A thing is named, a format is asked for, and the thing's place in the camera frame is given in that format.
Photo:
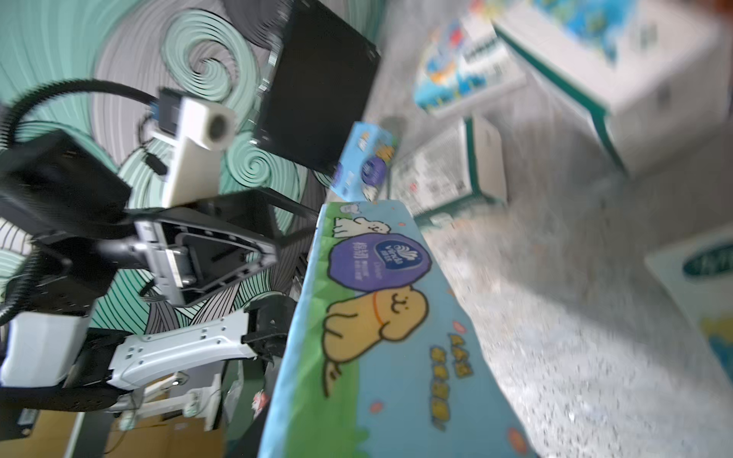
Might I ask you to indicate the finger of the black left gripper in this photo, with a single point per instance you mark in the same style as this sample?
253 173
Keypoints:
254 210

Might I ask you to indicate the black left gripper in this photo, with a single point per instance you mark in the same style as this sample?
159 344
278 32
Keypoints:
74 209

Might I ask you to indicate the black carrying case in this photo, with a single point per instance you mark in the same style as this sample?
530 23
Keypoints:
322 81

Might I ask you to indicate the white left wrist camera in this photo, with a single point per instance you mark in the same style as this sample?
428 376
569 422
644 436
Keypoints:
200 131

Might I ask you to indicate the green blue tissue pack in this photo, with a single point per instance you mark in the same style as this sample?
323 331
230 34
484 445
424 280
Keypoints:
647 79

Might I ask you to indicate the light blue puppy tissue pack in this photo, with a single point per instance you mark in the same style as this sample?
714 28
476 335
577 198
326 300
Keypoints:
364 165

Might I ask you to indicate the elephant print tissue pack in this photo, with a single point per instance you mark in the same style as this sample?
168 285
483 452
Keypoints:
465 61
697 275

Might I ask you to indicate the green barcode tissue pack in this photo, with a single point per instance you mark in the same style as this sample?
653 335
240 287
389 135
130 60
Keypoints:
449 177

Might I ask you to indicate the light blue wipes pack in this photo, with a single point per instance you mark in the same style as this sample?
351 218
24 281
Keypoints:
381 360

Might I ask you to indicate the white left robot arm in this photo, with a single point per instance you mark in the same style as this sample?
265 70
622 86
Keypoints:
57 362

